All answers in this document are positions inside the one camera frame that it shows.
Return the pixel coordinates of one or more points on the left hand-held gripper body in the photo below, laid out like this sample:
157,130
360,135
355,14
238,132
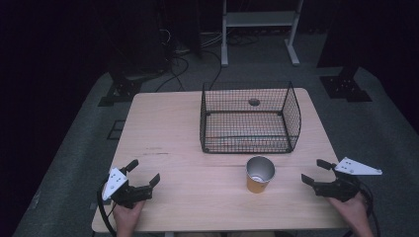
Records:
131,194

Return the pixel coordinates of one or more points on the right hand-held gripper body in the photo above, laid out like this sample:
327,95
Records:
342,187

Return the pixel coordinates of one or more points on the person's left hand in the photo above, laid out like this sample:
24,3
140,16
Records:
126,215

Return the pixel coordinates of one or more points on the person's right hand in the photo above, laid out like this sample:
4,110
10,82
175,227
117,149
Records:
351,210

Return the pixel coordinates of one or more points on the orange paper cup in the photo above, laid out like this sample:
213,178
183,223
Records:
258,181

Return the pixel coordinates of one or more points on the black stand base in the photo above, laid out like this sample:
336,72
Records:
346,87
122,90

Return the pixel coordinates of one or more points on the grey round table grommet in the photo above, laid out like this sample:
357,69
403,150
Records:
254,102

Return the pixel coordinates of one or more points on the white metal stand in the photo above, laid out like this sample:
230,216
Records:
257,19

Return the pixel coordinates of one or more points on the black rectangular floor frame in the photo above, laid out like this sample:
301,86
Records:
116,129

